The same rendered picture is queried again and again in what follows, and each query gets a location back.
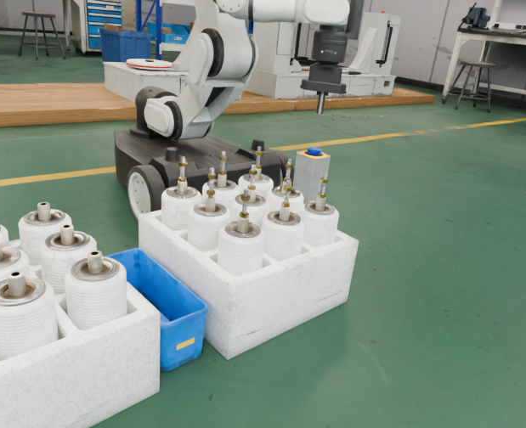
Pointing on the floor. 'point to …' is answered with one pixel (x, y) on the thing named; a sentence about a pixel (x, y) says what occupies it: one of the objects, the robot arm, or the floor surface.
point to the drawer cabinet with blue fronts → (95, 8)
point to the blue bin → (167, 307)
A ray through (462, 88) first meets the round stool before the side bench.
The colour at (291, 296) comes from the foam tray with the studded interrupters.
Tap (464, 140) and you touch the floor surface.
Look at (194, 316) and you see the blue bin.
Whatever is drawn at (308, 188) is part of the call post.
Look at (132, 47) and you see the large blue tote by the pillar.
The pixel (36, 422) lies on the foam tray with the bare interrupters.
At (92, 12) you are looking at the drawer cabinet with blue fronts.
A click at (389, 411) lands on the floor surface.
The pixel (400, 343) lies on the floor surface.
